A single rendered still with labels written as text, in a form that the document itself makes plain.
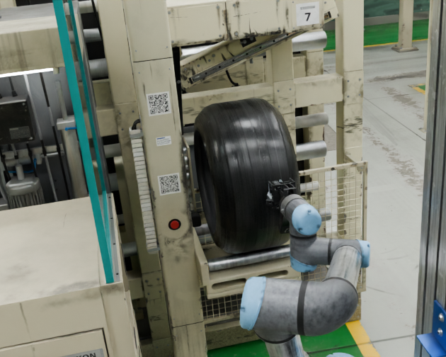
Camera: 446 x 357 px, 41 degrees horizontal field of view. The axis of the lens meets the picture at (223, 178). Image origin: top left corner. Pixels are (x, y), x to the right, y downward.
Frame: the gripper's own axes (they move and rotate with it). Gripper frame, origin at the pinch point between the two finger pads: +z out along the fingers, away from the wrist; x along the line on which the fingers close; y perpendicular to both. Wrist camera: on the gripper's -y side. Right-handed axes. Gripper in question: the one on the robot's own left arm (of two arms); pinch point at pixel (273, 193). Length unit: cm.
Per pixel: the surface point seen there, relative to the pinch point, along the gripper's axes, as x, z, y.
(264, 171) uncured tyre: 1.6, 2.9, 6.9
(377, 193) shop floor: -145, 233, -94
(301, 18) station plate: -28, 41, 52
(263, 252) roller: 1.0, 17.6, -27.9
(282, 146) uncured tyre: -6.3, 6.3, 13.3
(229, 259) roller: 14.1, 17.5, -28.0
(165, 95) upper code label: 29.0, 16.8, 33.9
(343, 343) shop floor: -50, 77, -113
